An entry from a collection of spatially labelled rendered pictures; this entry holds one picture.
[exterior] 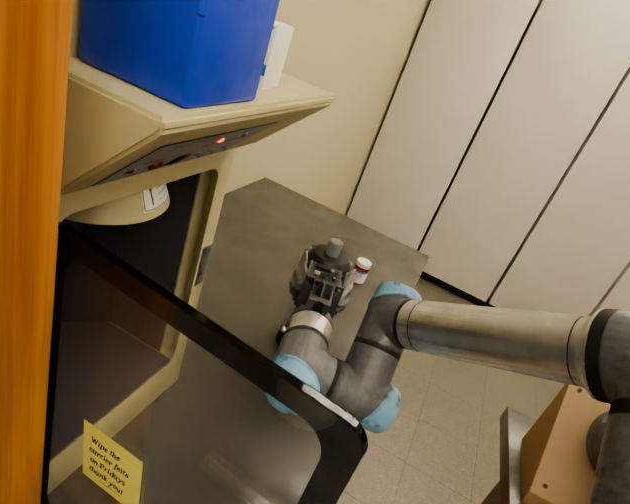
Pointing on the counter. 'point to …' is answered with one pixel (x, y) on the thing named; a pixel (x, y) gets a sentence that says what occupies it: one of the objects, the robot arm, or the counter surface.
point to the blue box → (180, 46)
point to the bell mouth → (126, 208)
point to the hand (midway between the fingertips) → (325, 270)
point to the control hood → (160, 121)
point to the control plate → (185, 151)
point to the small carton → (275, 58)
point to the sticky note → (111, 466)
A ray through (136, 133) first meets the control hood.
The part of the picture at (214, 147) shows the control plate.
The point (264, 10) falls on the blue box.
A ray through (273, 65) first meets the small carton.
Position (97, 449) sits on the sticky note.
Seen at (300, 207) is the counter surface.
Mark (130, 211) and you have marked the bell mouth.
